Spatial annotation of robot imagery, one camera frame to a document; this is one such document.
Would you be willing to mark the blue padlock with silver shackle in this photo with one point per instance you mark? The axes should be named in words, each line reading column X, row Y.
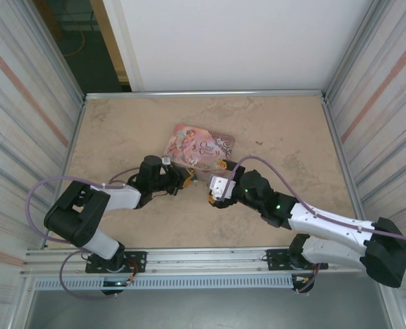
column 195, row 179

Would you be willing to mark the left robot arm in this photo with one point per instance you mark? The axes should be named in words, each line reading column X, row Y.
column 76, row 216

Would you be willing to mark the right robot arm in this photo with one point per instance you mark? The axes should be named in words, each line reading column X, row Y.
column 326, row 222

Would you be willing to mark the pink fairy tin box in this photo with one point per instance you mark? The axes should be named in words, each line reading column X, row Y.
column 197, row 147

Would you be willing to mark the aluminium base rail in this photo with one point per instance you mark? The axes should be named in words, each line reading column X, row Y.
column 203, row 257

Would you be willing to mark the black right mount plate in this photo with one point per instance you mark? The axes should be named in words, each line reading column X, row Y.
column 278, row 257

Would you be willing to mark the black mount plate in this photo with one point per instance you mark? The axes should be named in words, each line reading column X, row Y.
column 136, row 262
column 278, row 257

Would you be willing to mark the aluminium table frame bar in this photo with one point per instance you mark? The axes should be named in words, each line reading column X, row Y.
column 203, row 94

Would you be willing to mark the black left mount plate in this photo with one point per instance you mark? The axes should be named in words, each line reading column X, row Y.
column 136, row 262

